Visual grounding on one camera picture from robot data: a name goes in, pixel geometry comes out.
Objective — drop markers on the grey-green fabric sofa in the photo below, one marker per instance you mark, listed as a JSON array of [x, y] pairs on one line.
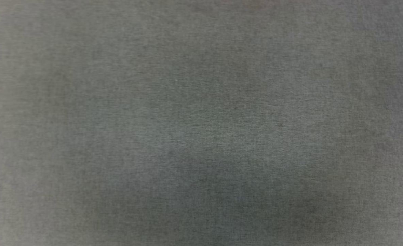
[[201, 123]]

